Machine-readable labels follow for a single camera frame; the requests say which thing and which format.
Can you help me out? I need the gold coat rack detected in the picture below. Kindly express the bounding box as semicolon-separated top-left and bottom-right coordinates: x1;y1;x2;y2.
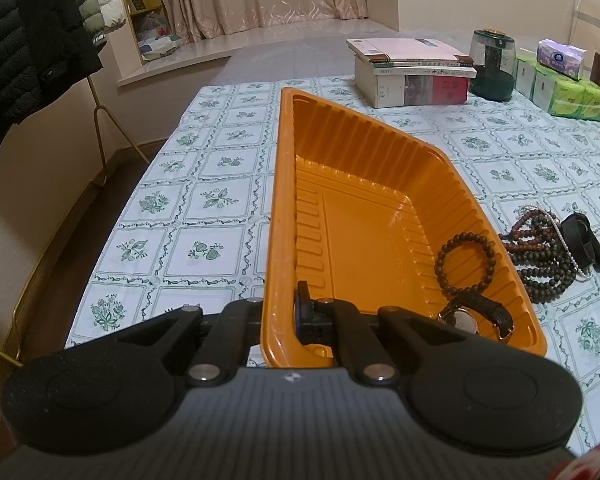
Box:
86;76;152;188

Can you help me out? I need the floral plastic bag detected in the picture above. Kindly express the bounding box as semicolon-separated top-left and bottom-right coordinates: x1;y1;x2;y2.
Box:
135;10;183;60

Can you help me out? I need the bright green tissue pack bundle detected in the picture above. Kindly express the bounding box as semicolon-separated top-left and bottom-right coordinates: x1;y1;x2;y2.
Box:
532;65;600;121

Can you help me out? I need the gold metal frame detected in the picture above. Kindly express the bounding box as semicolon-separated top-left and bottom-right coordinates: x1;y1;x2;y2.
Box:
0;220;68;366

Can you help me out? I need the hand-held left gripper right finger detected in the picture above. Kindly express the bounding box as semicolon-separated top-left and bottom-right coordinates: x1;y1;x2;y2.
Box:
294;281;481;388

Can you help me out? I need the reddish brown bead necklace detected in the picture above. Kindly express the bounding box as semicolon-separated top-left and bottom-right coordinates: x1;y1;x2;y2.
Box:
499;209;563;256

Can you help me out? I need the dark wooden bead bracelet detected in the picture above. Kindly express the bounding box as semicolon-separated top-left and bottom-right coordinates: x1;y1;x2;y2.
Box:
434;232;499;296

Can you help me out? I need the orange plastic tray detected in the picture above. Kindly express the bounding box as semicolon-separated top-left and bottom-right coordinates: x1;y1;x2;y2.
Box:
260;87;548;368

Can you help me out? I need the black strap wristwatch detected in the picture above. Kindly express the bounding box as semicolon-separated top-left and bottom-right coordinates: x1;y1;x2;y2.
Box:
437;292;515;343

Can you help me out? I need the black puffer jacket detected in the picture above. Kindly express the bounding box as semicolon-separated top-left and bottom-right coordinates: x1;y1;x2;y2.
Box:
0;0;105;157

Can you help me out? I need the pale green tissue pack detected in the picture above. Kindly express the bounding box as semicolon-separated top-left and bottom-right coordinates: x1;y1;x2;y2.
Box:
515;54;538;101

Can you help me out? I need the green floral tablecloth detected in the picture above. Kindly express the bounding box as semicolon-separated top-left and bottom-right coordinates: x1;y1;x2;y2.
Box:
65;76;600;461

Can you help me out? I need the white pearl string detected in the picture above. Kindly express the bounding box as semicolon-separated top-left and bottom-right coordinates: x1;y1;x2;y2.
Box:
542;212;586;278

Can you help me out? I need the black wrist band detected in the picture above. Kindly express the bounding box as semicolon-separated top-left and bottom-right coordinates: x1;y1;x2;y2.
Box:
560;213;600;270

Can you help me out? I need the purple tissue packet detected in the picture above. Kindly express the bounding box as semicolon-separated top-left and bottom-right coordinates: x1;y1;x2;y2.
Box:
536;38;588;81

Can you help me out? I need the dark green glass jar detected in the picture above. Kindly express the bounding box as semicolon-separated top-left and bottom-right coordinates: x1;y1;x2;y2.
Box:
468;28;517;101

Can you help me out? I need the thin green edged book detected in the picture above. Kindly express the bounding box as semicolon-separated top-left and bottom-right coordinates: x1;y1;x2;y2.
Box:
370;60;477;79

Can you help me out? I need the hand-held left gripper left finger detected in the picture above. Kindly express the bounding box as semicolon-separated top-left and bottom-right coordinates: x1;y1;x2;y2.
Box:
114;299;266;388

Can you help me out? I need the dark brown bead necklace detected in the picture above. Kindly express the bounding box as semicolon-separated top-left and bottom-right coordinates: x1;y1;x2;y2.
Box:
507;240;588;306

